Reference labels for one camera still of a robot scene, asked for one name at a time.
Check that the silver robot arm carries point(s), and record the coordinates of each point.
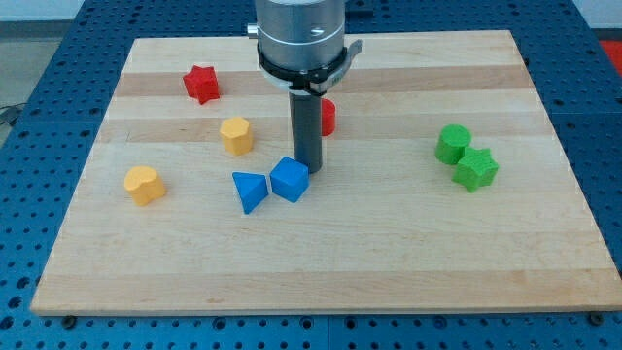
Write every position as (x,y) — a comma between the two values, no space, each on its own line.
(301,44)

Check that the yellow hexagon block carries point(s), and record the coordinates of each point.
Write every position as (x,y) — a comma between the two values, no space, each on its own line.
(237,136)

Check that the yellow heart block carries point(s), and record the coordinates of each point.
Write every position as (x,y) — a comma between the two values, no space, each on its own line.
(144,185)

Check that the blue cube block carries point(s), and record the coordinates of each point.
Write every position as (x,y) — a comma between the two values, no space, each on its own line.
(289,179)

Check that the blue triangle block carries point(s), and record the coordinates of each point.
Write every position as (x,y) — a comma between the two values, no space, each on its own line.
(252,189)

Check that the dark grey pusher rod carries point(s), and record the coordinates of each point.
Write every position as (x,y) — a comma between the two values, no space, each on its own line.
(306,117)

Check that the red cylinder block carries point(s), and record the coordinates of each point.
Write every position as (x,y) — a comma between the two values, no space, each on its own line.
(328,117)

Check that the wooden board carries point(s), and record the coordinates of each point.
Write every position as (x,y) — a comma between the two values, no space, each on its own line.
(382,227)

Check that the red star block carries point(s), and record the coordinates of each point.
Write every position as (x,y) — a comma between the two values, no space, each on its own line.
(202,84)

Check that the green cylinder block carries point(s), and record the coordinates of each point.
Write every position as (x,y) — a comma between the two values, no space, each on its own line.
(451,144)

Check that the green star block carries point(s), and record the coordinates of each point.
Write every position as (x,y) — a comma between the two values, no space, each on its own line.
(477,168)

